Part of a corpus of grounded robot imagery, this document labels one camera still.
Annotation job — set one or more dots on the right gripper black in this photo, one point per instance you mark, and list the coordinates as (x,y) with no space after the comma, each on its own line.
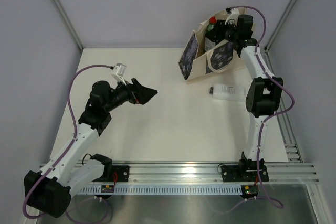
(220,27)

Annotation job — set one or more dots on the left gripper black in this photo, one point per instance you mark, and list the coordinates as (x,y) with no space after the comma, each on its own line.
(138,94)

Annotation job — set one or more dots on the green bottle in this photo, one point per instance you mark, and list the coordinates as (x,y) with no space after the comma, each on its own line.
(210,35)

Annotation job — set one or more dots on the clear bottle black cap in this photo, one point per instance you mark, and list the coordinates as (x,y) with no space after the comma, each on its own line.
(227,92)

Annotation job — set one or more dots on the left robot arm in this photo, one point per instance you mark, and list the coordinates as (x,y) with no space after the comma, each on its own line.
(51,189)

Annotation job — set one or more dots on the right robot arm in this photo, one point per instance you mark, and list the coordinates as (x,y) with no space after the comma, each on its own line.
(262,102)

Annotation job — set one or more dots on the canvas tote bag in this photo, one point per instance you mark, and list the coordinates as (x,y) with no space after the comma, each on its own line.
(196,63)

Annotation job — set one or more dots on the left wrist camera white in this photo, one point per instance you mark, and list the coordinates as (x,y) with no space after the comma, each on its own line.
(118,73)

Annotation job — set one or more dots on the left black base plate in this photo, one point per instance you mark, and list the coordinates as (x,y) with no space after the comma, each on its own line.
(118,172)

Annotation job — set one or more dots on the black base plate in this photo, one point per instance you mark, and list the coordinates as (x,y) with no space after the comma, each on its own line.
(235,173)
(118,172)

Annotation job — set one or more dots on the aluminium front rail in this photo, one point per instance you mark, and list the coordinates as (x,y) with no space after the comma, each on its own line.
(208,173)

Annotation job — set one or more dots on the white slotted cable duct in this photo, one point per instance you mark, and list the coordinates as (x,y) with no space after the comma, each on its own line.
(220,189)

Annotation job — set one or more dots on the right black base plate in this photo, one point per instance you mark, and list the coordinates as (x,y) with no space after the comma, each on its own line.
(235,173)

